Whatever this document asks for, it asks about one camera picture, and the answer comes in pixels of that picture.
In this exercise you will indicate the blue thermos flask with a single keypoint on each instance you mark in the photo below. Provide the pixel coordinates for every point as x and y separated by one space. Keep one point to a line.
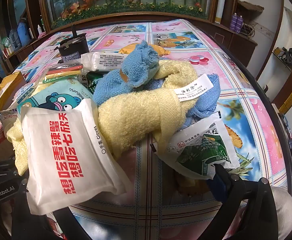
23 33

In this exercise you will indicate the pink cloth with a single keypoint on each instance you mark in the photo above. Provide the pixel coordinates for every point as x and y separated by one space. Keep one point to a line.
43 35

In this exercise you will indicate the printed pink tablecloth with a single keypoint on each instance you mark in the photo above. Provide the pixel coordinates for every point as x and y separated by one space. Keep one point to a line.
236 80

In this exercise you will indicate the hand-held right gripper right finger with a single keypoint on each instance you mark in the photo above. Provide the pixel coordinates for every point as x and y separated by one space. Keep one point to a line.
222 182

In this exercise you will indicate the green white sachet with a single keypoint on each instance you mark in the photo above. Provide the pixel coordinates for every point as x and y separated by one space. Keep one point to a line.
198 150
90 82

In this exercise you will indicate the teal cartoon tissue pack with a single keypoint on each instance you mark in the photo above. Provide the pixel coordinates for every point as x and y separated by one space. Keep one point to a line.
58 97

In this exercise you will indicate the white yellow rolled poster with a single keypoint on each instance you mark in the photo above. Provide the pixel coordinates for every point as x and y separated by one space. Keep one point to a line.
221 2

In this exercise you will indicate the clear pack of coloured cloths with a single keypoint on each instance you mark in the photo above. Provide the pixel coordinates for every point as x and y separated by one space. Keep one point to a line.
63 71

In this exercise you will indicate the blue terry towel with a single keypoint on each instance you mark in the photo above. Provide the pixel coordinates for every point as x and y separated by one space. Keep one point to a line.
138 65

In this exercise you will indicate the brown wooden piece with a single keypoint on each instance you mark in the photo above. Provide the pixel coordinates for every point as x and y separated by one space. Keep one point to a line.
249 5

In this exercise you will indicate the pale grey cloth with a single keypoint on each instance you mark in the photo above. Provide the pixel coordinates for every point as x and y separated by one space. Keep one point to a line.
285 212

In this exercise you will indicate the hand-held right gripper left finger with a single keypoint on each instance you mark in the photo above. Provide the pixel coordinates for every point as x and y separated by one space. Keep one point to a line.
65 223

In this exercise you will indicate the yellow cardboard box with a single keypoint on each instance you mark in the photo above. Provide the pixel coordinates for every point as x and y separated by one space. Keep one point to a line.
8 85

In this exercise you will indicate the yellow terry towel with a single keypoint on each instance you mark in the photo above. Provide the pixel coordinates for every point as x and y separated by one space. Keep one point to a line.
141 115
17 150

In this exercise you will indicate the small white bottle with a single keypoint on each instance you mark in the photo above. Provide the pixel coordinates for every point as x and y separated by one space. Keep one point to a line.
39 32

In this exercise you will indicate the green white bag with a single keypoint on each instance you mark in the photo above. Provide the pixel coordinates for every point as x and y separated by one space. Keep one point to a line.
5 41

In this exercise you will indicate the white packet with black text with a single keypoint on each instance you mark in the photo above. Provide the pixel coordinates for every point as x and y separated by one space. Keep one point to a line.
105 61

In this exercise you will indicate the black electric motor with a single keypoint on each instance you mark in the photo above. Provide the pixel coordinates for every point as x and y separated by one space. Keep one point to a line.
72 51

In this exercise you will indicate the yellow plastic packet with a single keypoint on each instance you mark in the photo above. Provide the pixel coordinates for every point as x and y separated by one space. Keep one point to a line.
161 50

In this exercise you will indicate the white glove packet red print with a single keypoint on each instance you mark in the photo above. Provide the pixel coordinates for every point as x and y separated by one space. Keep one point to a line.
68 160

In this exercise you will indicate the dark wooden cabinet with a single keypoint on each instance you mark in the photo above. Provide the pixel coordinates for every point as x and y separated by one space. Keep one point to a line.
236 45

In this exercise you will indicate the clear plastic bottle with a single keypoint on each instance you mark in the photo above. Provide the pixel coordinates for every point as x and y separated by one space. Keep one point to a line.
13 39

